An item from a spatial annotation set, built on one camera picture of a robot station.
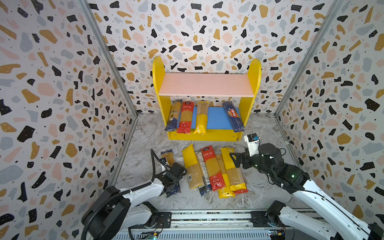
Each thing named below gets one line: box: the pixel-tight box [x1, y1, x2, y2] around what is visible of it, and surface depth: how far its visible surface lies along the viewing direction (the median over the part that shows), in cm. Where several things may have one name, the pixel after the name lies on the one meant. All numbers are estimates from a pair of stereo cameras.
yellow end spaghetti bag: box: [215, 154, 236, 199], surface depth 83 cm
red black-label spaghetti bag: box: [176, 101, 195, 134], surface depth 99 cm
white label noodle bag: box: [194, 150, 212, 197], surface depth 88 cm
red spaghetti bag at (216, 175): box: [201, 145, 226, 192], surface depth 89 cm
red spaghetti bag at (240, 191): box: [233, 189, 249, 195], surface depth 83 cm
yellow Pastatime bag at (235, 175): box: [220, 147, 247, 191], surface depth 84 cm
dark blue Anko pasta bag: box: [164, 99, 183, 132], surface depth 98 cm
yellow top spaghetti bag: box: [182, 144, 205, 190], surface depth 90 cm
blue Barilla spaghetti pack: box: [222, 101, 245, 133], surface depth 98 cm
